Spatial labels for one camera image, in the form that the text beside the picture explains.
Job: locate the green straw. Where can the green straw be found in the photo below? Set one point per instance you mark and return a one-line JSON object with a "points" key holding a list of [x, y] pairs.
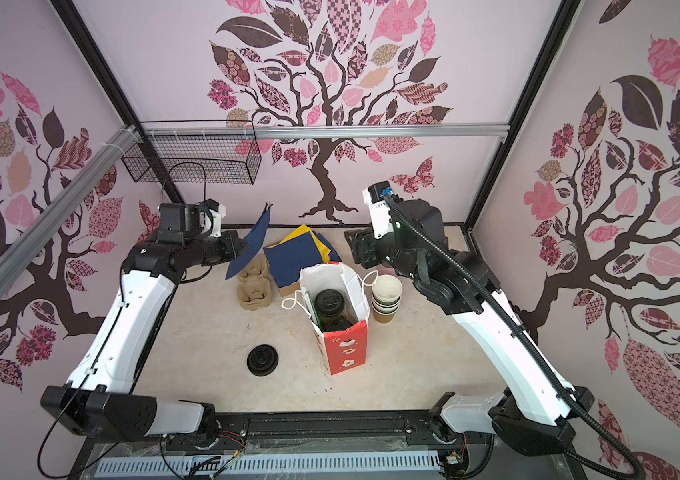
{"points": [[314, 312]]}

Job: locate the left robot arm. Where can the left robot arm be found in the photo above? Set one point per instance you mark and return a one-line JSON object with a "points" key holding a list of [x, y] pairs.
{"points": [[98, 398]]}

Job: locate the black cup lid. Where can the black cup lid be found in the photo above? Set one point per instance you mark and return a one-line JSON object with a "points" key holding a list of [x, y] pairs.
{"points": [[329, 303], [338, 324]]}

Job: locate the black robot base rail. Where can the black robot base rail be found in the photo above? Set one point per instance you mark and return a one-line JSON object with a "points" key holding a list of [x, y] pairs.
{"points": [[462, 455]]}

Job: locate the stack of black lids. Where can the stack of black lids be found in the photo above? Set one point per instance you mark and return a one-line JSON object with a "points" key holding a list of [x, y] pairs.
{"points": [[262, 360]]}

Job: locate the aluminium rail back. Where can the aluminium rail back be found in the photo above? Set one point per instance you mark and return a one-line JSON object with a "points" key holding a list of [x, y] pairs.
{"points": [[331, 132]]}

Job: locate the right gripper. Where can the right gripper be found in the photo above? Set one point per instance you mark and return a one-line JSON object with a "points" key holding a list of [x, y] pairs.
{"points": [[362, 244]]}

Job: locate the white red paper bag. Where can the white red paper bag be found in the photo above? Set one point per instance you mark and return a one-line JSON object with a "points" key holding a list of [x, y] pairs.
{"points": [[345, 350]]}

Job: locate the stack of paper cups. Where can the stack of paper cups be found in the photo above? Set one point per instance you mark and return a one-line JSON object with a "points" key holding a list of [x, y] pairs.
{"points": [[386, 297]]}

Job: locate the single navy napkin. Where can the single navy napkin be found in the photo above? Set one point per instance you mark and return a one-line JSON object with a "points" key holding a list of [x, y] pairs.
{"points": [[253, 243]]}

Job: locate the aluminium rail left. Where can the aluminium rail left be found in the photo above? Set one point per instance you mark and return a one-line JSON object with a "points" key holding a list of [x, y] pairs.
{"points": [[22, 252]]}

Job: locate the aluminium rail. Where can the aluminium rail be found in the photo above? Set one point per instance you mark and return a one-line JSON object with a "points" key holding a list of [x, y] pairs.
{"points": [[22, 252], [331, 132]]}

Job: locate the white cable duct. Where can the white cable duct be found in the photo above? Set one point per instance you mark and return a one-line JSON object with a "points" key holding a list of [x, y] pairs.
{"points": [[267, 465]]}

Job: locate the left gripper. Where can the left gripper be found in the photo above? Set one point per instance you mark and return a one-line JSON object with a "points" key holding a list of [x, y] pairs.
{"points": [[229, 237]]}

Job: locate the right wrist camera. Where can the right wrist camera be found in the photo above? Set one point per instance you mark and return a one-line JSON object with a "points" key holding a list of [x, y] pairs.
{"points": [[374, 198]]}

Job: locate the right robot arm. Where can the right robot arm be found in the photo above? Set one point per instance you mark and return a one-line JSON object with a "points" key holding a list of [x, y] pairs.
{"points": [[533, 414]]}

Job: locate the navy napkin stack box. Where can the navy napkin stack box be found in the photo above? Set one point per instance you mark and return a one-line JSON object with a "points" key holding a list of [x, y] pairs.
{"points": [[302, 248]]}

